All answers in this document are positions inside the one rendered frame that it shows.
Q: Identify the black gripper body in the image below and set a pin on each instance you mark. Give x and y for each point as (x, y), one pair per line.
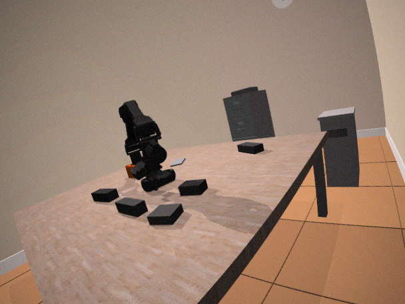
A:
(160, 177)

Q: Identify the dark grey controller unit with label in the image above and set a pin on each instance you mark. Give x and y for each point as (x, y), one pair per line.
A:
(147, 186)

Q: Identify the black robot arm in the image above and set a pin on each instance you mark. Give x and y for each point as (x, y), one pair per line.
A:
(141, 126)

